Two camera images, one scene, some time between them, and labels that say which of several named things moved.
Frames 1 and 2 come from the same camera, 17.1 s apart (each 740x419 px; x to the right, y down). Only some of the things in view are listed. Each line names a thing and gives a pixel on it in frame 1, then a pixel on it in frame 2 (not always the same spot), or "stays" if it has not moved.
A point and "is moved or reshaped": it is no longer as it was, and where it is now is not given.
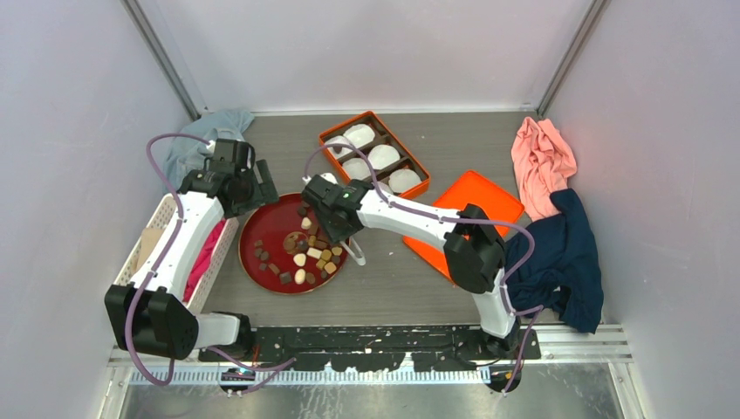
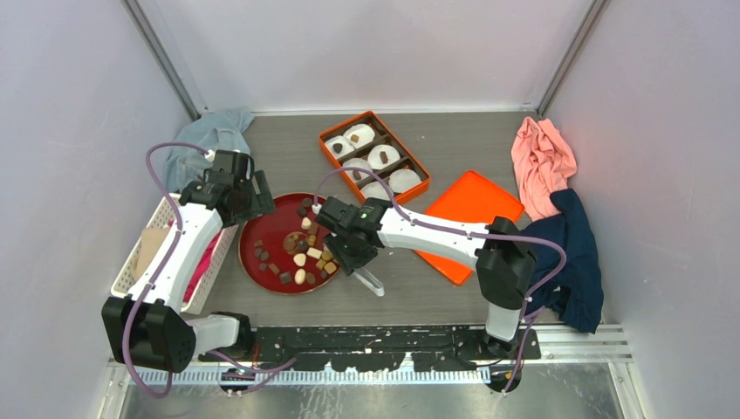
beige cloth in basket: x=149 y=237 stays
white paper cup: x=339 y=140 stays
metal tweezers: x=361 y=261 is moved or reshaped
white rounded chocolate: x=299 y=259 stays
